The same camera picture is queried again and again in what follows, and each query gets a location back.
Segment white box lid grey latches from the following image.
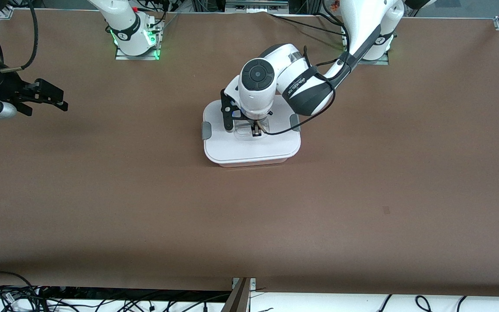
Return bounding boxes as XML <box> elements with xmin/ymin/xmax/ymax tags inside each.
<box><xmin>201</xmin><ymin>94</ymin><xmax>301</xmax><ymax>164</ymax></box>

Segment translucent pink box base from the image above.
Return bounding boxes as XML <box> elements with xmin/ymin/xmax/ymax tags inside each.
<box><xmin>208</xmin><ymin>156</ymin><xmax>290</xmax><ymax>168</ymax></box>

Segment left arm black gripper cable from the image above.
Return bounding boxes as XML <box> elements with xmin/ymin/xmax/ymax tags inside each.
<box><xmin>262</xmin><ymin>43</ymin><xmax>354</xmax><ymax>136</ymax></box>

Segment arm black gripper cable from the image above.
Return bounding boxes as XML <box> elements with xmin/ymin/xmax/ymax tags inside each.
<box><xmin>262</xmin><ymin>43</ymin><xmax>354</xmax><ymax>136</ymax></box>
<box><xmin>0</xmin><ymin>0</ymin><xmax>39</xmax><ymax>73</ymax></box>

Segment right arm black gripper cable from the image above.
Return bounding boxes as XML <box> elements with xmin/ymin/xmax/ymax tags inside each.
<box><xmin>0</xmin><ymin>0</ymin><xmax>39</xmax><ymax>73</ymax></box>

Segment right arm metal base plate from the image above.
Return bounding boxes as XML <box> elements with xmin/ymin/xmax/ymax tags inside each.
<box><xmin>115</xmin><ymin>17</ymin><xmax>162</xmax><ymax>61</ymax></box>

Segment metal rail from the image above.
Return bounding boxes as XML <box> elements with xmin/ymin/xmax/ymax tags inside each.
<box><xmin>225</xmin><ymin>0</ymin><xmax>289</xmax><ymax>13</ymax></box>

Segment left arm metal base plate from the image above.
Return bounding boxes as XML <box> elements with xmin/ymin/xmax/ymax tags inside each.
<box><xmin>343</xmin><ymin>24</ymin><xmax>389</xmax><ymax>65</ymax></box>

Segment small metal bracket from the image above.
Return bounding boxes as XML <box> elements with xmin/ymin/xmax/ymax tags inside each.
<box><xmin>232</xmin><ymin>277</ymin><xmax>256</xmax><ymax>290</ymax></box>

